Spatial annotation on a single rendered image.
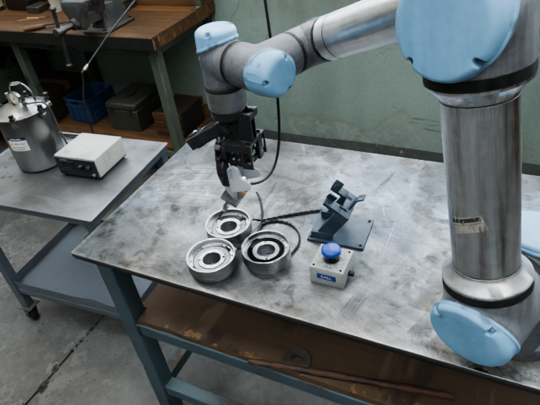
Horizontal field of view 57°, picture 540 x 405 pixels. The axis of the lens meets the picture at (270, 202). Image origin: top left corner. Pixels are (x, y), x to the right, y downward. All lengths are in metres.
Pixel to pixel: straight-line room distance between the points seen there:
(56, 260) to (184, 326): 1.03
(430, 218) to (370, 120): 1.57
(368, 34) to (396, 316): 0.50
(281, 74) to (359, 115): 1.91
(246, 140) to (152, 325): 0.62
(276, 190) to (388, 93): 1.43
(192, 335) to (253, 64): 0.75
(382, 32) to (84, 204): 1.13
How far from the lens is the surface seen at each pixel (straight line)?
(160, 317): 1.38
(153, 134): 2.88
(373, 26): 0.78
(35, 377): 2.17
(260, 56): 0.81
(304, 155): 1.40
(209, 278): 1.04
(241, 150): 0.96
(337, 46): 0.84
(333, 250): 0.98
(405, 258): 1.08
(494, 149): 0.59
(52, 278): 2.18
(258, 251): 1.08
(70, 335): 2.24
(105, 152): 1.73
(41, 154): 1.87
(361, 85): 2.62
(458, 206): 0.64
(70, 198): 1.70
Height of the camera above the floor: 1.55
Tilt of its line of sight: 37 degrees down
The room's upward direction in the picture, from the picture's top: 8 degrees counter-clockwise
